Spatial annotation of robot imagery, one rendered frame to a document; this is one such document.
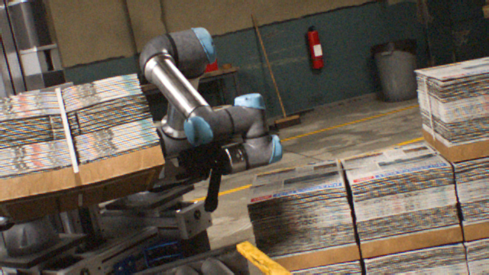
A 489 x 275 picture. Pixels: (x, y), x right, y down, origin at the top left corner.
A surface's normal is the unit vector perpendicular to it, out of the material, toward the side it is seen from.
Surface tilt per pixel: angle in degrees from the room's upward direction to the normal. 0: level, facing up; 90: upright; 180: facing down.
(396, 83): 90
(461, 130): 90
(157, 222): 90
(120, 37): 90
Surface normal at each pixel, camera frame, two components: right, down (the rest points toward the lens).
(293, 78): 0.31, 0.08
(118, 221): -0.57, 0.24
